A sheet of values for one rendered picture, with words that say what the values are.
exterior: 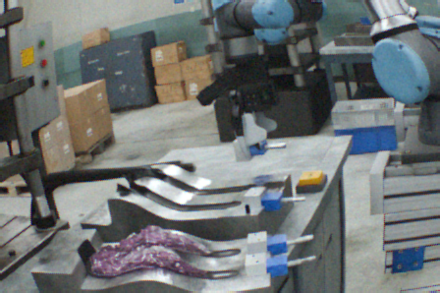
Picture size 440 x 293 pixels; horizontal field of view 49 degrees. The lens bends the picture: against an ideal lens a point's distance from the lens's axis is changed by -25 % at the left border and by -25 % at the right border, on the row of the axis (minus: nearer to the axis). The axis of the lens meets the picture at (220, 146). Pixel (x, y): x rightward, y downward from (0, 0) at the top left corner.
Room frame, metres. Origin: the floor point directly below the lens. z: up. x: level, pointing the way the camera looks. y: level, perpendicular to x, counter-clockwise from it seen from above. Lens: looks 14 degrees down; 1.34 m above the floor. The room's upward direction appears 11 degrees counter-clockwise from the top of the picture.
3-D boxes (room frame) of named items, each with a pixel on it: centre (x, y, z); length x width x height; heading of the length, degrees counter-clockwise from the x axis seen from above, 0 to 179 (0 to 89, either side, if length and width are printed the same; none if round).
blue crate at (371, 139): (4.42, -1.22, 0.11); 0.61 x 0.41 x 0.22; 66
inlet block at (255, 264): (0.97, -0.07, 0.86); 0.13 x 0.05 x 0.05; 83
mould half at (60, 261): (1.05, 0.19, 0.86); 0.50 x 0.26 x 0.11; 83
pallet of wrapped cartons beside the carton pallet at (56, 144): (5.26, 2.06, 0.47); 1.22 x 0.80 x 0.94; 70
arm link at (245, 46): (1.26, -0.08, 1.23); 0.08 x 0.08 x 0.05
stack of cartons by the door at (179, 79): (8.23, 0.26, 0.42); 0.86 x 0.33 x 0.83; 66
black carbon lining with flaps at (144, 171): (1.39, 0.12, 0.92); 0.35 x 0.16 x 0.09; 66
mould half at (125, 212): (1.41, 0.13, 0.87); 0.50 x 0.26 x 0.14; 66
